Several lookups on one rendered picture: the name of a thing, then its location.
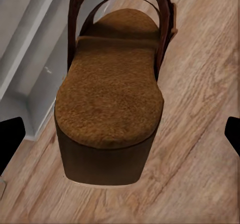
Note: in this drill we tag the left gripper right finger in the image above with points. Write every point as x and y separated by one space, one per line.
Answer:
232 132

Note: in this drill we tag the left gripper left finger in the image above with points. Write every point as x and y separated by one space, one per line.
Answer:
12 133

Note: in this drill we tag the sandal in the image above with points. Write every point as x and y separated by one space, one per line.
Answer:
109 107

